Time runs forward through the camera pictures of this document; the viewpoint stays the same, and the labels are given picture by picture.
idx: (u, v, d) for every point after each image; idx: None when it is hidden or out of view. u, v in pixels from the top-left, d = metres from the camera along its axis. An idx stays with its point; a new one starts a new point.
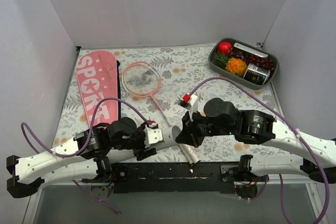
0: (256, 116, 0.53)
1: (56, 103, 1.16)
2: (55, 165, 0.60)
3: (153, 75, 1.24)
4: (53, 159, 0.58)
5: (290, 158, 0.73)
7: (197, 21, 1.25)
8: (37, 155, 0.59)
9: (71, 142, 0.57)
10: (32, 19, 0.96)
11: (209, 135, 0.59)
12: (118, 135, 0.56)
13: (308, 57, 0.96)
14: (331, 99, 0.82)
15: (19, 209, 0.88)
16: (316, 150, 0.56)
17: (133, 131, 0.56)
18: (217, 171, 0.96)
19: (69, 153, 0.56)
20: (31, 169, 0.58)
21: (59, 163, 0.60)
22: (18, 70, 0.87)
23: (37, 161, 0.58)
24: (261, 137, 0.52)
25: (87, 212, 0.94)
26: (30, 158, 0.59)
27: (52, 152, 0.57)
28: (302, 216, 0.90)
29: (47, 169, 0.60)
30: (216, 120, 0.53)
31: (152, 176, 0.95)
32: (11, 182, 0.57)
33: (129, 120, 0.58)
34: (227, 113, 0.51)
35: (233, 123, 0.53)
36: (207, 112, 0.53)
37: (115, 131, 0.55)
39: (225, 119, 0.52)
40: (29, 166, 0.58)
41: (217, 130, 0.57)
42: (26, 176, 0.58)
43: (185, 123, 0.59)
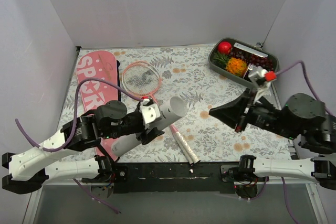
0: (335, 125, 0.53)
1: (56, 103, 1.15)
2: (46, 160, 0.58)
3: (153, 75, 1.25)
4: (41, 154, 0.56)
5: (299, 164, 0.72)
7: (197, 21, 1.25)
8: (29, 151, 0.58)
9: (59, 134, 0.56)
10: (32, 19, 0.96)
11: (261, 126, 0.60)
12: (106, 122, 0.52)
13: (308, 57, 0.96)
14: (332, 98, 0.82)
15: (19, 209, 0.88)
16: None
17: (121, 115, 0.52)
18: (217, 171, 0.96)
19: (57, 146, 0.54)
20: (22, 167, 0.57)
21: (49, 158, 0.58)
22: (18, 70, 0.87)
23: (27, 157, 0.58)
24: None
25: (87, 212, 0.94)
26: (22, 155, 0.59)
27: (40, 147, 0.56)
28: (303, 217, 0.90)
29: (39, 164, 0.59)
30: (293, 124, 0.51)
31: (152, 176, 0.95)
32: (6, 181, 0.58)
33: (116, 105, 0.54)
34: (318, 116, 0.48)
35: (312, 129, 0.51)
36: (293, 111, 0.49)
37: (100, 119, 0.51)
39: (311, 123, 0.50)
40: (20, 163, 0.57)
41: (278, 129, 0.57)
42: (19, 173, 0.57)
43: (247, 103, 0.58)
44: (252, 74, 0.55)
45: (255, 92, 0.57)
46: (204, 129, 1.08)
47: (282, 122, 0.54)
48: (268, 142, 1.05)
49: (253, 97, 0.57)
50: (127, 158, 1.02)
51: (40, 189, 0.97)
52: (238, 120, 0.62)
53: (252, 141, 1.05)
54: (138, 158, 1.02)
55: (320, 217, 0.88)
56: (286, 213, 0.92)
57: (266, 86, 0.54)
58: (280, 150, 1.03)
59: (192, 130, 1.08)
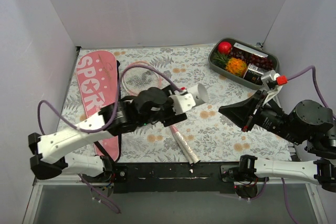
0: None
1: (56, 103, 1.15)
2: (80, 142, 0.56)
3: (153, 75, 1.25)
4: (77, 135, 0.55)
5: (302, 166, 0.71)
7: (197, 21, 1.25)
8: (61, 131, 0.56)
9: (96, 116, 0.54)
10: (32, 19, 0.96)
11: (269, 129, 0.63)
12: (147, 107, 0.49)
13: (308, 57, 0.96)
14: (331, 99, 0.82)
15: (19, 209, 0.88)
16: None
17: (163, 102, 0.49)
18: (217, 171, 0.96)
19: (94, 128, 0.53)
20: (54, 147, 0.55)
21: (84, 140, 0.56)
22: (18, 70, 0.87)
23: (61, 138, 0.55)
24: None
25: (88, 212, 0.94)
26: (54, 136, 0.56)
27: (76, 127, 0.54)
28: (302, 217, 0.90)
29: (71, 147, 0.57)
30: (300, 129, 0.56)
31: (152, 176, 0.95)
32: (33, 162, 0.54)
33: (158, 89, 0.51)
34: (327, 122, 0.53)
35: (317, 135, 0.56)
36: (301, 117, 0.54)
37: (143, 103, 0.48)
39: (318, 129, 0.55)
40: (52, 144, 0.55)
41: (284, 133, 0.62)
42: (50, 154, 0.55)
43: (256, 104, 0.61)
44: (265, 77, 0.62)
45: (266, 94, 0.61)
46: (204, 129, 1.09)
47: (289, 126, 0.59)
48: (268, 142, 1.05)
49: (262, 99, 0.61)
50: (127, 158, 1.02)
51: (40, 189, 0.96)
52: (245, 121, 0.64)
53: (252, 141, 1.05)
54: (138, 158, 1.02)
55: (320, 217, 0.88)
56: (286, 213, 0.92)
57: (276, 89, 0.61)
58: (280, 150, 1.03)
59: (192, 130, 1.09)
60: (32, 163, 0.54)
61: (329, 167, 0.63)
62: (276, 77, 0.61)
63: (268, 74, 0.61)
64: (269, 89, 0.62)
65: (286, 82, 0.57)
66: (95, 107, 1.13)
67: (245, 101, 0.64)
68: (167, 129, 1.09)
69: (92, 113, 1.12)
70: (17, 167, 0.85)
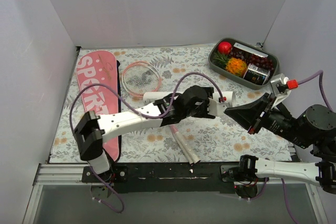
0: None
1: (56, 103, 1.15)
2: (135, 126, 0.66)
3: (153, 75, 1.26)
4: (136, 118, 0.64)
5: (303, 168, 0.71)
7: (197, 21, 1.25)
8: (119, 114, 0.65)
9: (151, 106, 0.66)
10: (32, 19, 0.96)
11: (275, 131, 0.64)
12: (193, 101, 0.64)
13: (308, 57, 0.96)
14: (331, 98, 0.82)
15: (20, 209, 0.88)
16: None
17: (204, 96, 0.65)
18: (217, 171, 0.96)
19: (153, 115, 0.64)
20: (115, 125, 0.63)
21: (140, 124, 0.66)
22: (18, 70, 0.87)
23: (121, 118, 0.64)
24: None
25: (88, 211, 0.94)
26: (113, 116, 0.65)
27: (138, 113, 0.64)
28: (303, 217, 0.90)
29: (126, 129, 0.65)
30: (308, 134, 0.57)
31: (152, 176, 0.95)
32: (94, 136, 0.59)
33: (199, 88, 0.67)
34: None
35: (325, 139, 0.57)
36: (312, 122, 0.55)
37: (190, 97, 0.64)
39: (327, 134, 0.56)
40: (113, 123, 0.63)
41: (291, 136, 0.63)
42: (111, 131, 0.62)
43: (265, 107, 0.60)
44: (275, 81, 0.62)
45: (275, 97, 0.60)
46: (204, 129, 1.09)
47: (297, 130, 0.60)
48: (268, 142, 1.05)
49: (271, 103, 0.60)
50: (127, 158, 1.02)
51: (40, 189, 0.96)
52: (252, 123, 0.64)
53: (252, 141, 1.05)
54: (138, 158, 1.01)
55: (320, 217, 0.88)
56: (286, 213, 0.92)
57: (286, 93, 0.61)
58: (280, 150, 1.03)
59: (192, 130, 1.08)
60: (94, 135, 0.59)
61: (331, 169, 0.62)
62: (285, 81, 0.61)
63: (277, 78, 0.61)
64: (278, 93, 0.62)
65: (297, 87, 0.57)
66: (95, 107, 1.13)
67: (252, 104, 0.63)
68: (167, 129, 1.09)
69: None
70: (17, 167, 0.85)
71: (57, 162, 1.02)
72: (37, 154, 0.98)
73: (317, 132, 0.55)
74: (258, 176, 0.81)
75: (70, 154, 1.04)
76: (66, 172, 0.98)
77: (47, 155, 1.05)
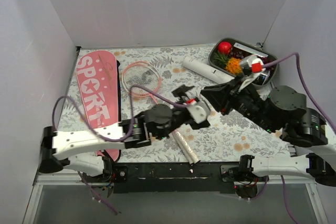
0: (314, 118, 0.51)
1: (56, 103, 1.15)
2: (90, 147, 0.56)
3: (153, 75, 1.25)
4: (90, 139, 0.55)
5: (295, 161, 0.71)
7: (197, 21, 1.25)
8: (80, 131, 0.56)
9: (115, 127, 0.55)
10: (32, 19, 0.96)
11: (244, 116, 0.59)
12: (154, 125, 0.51)
13: (307, 58, 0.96)
14: (331, 99, 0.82)
15: (19, 209, 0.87)
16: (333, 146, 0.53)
17: (167, 119, 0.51)
18: (217, 171, 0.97)
19: (112, 137, 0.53)
20: (70, 145, 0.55)
21: (99, 146, 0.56)
22: (18, 70, 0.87)
23: (77, 138, 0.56)
24: (316, 140, 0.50)
25: (88, 212, 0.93)
26: (71, 134, 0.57)
27: (95, 132, 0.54)
28: (303, 218, 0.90)
29: (83, 150, 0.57)
30: (273, 112, 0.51)
31: (152, 176, 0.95)
32: (45, 156, 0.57)
33: (162, 107, 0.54)
34: (302, 108, 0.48)
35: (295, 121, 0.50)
36: (273, 99, 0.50)
37: (148, 121, 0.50)
39: (291, 115, 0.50)
40: (67, 141, 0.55)
41: (257, 118, 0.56)
42: (64, 151, 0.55)
43: (231, 89, 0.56)
44: (243, 62, 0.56)
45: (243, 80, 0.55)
46: (204, 129, 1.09)
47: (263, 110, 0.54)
48: (268, 142, 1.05)
49: (239, 85, 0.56)
50: (127, 158, 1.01)
51: (40, 189, 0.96)
52: (221, 105, 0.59)
53: (252, 141, 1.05)
54: (137, 158, 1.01)
55: (320, 217, 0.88)
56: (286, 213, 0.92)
57: (253, 76, 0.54)
58: (280, 150, 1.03)
59: (192, 130, 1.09)
60: (42, 157, 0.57)
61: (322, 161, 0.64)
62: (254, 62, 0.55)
63: (245, 60, 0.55)
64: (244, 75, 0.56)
65: (260, 70, 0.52)
66: (95, 107, 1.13)
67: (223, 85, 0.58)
68: None
69: (92, 113, 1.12)
70: (17, 167, 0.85)
71: None
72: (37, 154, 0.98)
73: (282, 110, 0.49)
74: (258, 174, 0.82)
75: None
76: (67, 173, 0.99)
77: None
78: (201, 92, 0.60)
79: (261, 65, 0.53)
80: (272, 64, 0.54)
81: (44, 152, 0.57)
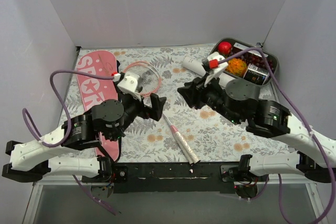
0: (273, 108, 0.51)
1: (56, 103, 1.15)
2: (42, 155, 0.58)
3: (153, 74, 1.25)
4: (38, 149, 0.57)
5: (286, 158, 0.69)
7: (197, 21, 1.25)
8: (32, 142, 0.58)
9: (58, 130, 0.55)
10: (32, 19, 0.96)
11: (213, 109, 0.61)
12: (102, 123, 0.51)
13: (307, 58, 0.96)
14: (331, 99, 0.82)
15: (19, 209, 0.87)
16: (297, 136, 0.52)
17: (115, 118, 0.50)
18: (217, 171, 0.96)
19: (55, 141, 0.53)
20: (22, 157, 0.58)
21: (48, 152, 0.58)
22: (18, 70, 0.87)
23: (28, 149, 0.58)
24: (275, 130, 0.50)
25: (88, 213, 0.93)
26: (23, 146, 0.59)
27: (39, 140, 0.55)
28: (303, 218, 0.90)
29: (38, 159, 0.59)
30: (232, 105, 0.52)
31: (152, 175, 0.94)
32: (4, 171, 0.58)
33: (112, 103, 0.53)
34: (253, 98, 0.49)
35: (253, 113, 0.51)
36: (229, 93, 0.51)
37: (95, 118, 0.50)
39: (247, 106, 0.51)
40: (21, 153, 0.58)
41: (223, 109, 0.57)
42: (19, 162, 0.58)
43: (196, 85, 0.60)
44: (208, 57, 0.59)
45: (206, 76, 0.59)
46: (204, 129, 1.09)
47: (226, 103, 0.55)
48: (268, 142, 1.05)
49: (202, 83, 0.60)
50: (127, 158, 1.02)
51: (40, 189, 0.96)
52: (191, 100, 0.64)
53: (252, 141, 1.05)
54: (138, 158, 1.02)
55: (320, 217, 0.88)
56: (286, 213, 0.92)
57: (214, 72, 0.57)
58: (280, 150, 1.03)
59: (192, 130, 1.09)
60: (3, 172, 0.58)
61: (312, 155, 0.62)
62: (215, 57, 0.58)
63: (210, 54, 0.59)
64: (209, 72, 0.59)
65: (214, 65, 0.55)
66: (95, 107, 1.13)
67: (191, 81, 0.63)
68: (167, 129, 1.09)
69: None
70: None
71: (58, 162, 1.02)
72: None
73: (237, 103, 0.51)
74: (256, 174, 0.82)
75: (70, 154, 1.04)
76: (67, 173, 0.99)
77: None
78: (177, 90, 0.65)
79: (219, 61, 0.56)
80: (226, 60, 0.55)
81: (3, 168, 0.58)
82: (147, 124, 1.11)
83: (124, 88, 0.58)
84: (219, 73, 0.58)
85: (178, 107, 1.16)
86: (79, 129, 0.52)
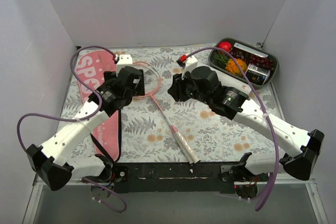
0: (232, 92, 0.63)
1: (56, 103, 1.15)
2: (80, 134, 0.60)
3: (153, 74, 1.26)
4: (74, 128, 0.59)
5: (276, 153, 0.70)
7: (197, 21, 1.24)
8: (63, 129, 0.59)
9: (87, 104, 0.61)
10: (32, 19, 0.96)
11: (192, 97, 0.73)
12: (130, 80, 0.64)
13: (307, 58, 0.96)
14: (331, 100, 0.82)
15: (19, 210, 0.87)
16: (249, 116, 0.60)
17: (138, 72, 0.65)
18: (217, 171, 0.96)
19: (91, 112, 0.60)
20: (62, 144, 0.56)
21: (84, 128, 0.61)
22: (18, 71, 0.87)
23: (63, 135, 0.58)
24: (229, 110, 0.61)
25: (88, 212, 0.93)
26: (55, 137, 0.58)
27: (76, 119, 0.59)
28: (303, 217, 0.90)
29: (75, 142, 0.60)
30: (196, 84, 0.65)
31: (152, 175, 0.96)
32: (49, 167, 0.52)
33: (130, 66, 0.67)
34: (208, 79, 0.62)
35: (211, 92, 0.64)
36: (192, 73, 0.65)
37: (127, 76, 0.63)
39: (206, 86, 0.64)
40: (59, 144, 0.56)
41: (197, 94, 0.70)
42: (61, 152, 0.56)
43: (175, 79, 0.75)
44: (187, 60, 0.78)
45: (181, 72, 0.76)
46: (204, 129, 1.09)
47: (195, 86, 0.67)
48: (268, 142, 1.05)
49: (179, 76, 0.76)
50: (127, 158, 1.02)
51: (40, 189, 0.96)
52: (176, 95, 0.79)
53: (252, 141, 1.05)
54: (138, 158, 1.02)
55: (320, 217, 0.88)
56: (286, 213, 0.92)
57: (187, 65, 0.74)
58: None
59: (192, 131, 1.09)
60: (46, 169, 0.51)
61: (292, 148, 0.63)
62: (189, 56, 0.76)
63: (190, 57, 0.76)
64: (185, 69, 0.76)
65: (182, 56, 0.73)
66: None
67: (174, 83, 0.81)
68: (167, 129, 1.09)
69: None
70: (17, 167, 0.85)
71: None
72: None
73: (198, 81, 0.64)
74: (253, 172, 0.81)
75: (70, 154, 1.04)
76: None
77: None
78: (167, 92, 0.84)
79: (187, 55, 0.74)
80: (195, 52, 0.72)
81: (44, 167, 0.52)
82: (147, 124, 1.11)
83: (122, 64, 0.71)
84: (192, 65, 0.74)
85: (178, 107, 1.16)
86: (107, 95, 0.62)
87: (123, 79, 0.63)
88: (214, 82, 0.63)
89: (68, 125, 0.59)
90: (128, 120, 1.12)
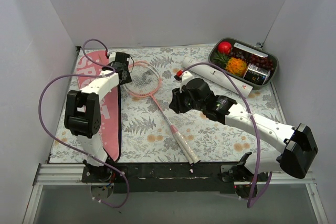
0: (223, 100, 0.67)
1: (57, 103, 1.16)
2: (105, 85, 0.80)
3: (153, 75, 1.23)
4: (103, 80, 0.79)
5: (273, 152, 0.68)
7: (197, 21, 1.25)
8: (92, 83, 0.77)
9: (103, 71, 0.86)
10: (32, 19, 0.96)
11: (191, 107, 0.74)
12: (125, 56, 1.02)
13: (307, 58, 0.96)
14: (331, 100, 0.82)
15: (19, 209, 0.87)
16: (235, 117, 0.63)
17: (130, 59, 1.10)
18: (217, 170, 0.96)
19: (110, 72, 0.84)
20: (96, 87, 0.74)
21: (109, 83, 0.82)
22: (18, 71, 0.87)
23: (96, 83, 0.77)
24: (220, 116, 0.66)
25: (88, 212, 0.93)
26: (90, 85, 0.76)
27: (103, 75, 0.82)
28: (302, 217, 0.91)
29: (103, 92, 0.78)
30: (191, 94, 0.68)
31: (152, 175, 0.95)
32: (93, 96, 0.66)
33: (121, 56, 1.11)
34: (200, 89, 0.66)
35: (203, 99, 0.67)
36: (187, 84, 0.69)
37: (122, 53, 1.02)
39: (199, 95, 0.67)
40: (93, 87, 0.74)
41: (193, 104, 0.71)
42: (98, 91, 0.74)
43: (175, 92, 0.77)
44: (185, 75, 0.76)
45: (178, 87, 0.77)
46: (204, 129, 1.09)
47: (191, 96, 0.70)
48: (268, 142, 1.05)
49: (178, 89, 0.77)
50: (127, 158, 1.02)
51: (40, 189, 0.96)
52: (177, 107, 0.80)
53: (252, 141, 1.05)
54: (138, 158, 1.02)
55: (320, 217, 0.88)
56: (286, 213, 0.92)
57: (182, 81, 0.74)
58: None
59: (192, 131, 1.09)
60: (93, 96, 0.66)
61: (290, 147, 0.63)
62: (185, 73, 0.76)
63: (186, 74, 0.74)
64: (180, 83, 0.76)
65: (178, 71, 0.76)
66: None
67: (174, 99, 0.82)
68: (167, 129, 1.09)
69: None
70: (17, 167, 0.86)
71: (58, 162, 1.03)
72: (37, 154, 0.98)
73: (192, 91, 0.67)
74: (251, 172, 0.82)
75: (70, 154, 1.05)
76: (66, 173, 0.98)
77: (46, 155, 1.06)
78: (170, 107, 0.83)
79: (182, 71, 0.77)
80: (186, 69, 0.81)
81: (90, 98, 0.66)
82: (147, 124, 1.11)
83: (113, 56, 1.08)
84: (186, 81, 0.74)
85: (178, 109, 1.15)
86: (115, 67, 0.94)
87: (121, 59, 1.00)
88: (206, 91, 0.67)
89: (95, 80, 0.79)
90: (128, 120, 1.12)
